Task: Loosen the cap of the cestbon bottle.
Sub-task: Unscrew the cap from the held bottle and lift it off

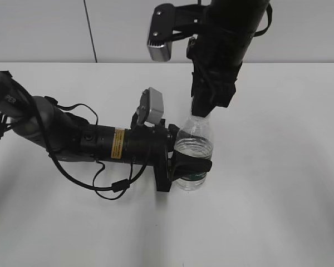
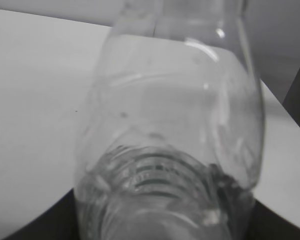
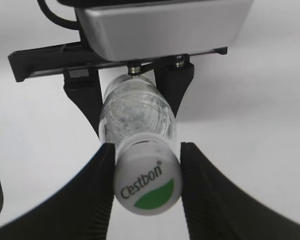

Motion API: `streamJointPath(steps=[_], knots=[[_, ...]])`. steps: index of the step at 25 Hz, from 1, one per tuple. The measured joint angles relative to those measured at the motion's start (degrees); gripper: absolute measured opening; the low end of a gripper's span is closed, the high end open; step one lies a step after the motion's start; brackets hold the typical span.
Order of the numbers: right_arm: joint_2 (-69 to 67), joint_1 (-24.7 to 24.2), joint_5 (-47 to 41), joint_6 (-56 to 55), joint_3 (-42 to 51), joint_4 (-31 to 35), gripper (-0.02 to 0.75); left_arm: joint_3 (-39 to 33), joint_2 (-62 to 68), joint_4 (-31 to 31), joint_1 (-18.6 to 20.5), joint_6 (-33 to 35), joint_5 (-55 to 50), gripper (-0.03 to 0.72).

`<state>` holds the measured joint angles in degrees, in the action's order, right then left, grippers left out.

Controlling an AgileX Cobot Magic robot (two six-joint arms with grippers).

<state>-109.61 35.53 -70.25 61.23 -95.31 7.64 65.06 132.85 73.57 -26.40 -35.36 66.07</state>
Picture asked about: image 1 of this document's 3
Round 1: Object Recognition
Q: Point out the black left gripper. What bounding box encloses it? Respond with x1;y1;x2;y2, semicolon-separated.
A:
124;118;212;192

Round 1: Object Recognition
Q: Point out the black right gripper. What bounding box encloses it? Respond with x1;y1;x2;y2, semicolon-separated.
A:
191;61;237;117

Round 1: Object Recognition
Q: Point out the clear cestbon water bottle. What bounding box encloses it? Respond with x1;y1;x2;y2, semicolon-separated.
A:
174;115;214;191

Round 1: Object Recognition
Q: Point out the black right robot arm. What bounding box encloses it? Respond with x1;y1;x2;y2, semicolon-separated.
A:
186;1;272;121

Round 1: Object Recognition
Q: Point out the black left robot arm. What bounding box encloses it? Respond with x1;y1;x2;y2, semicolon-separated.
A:
0;71;178;193

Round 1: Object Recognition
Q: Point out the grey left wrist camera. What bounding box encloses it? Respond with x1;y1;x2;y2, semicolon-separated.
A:
136;87;164;126

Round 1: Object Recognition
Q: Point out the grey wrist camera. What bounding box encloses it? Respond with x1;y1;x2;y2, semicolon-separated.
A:
136;87;164;126
146;3;201;62

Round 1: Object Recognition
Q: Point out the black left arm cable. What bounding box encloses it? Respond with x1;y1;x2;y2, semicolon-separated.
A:
24;94;148;201

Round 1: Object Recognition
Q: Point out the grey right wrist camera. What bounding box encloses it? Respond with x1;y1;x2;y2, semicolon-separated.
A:
146;3;201;62

